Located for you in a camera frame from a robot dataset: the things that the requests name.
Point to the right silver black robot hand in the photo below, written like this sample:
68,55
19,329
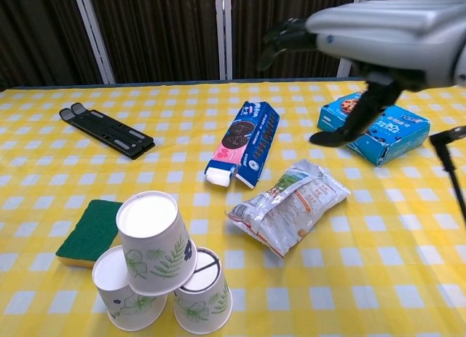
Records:
382,31

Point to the white floral paper cup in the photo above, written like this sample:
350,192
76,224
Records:
113,278
156,238

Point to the yellow white checkered tablecloth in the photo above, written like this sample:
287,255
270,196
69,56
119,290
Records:
364,260

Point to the blue chocolate chip cookie box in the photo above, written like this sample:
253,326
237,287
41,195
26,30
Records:
397,140

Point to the blue pink Oreo box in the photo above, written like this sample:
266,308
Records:
244,140

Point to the crumpled silver snack bag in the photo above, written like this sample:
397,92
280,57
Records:
291,209

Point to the black folding stand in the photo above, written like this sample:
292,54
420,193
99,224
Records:
109,133

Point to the green yellow sponge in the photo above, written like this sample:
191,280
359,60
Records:
92,228

